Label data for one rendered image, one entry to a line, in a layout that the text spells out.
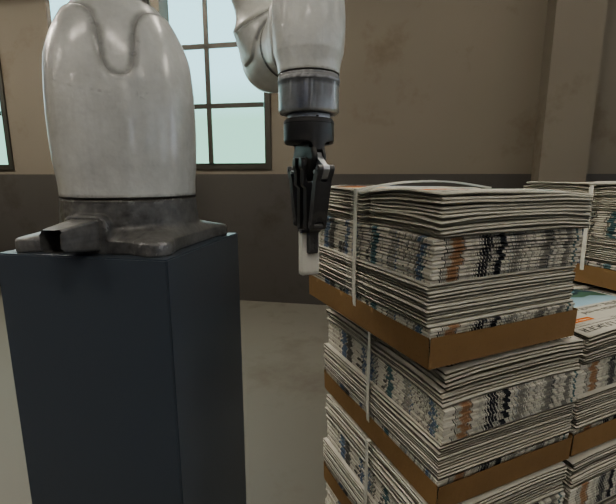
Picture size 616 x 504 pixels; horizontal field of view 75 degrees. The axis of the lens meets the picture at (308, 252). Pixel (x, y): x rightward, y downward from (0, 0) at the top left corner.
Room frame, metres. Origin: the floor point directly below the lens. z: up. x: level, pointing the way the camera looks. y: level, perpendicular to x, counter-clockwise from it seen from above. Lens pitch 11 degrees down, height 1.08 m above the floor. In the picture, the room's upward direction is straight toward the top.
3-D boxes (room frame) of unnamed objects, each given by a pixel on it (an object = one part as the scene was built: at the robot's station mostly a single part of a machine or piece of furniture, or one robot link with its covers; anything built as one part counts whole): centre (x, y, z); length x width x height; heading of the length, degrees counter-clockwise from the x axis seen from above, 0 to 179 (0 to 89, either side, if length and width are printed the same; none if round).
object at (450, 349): (0.60, -0.25, 0.86); 0.29 x 0.16 x 0.04; 114
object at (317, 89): (0.62, 0.00, 1.19); 0.09 x 0.09 x 0.06
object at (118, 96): (0.51, 0.22, 1.17); 0.18 x 0.16 x 0.22; 21
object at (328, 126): (0.62, 0.00, 1.12); 0.08 x 0.07 x 0.09; 23
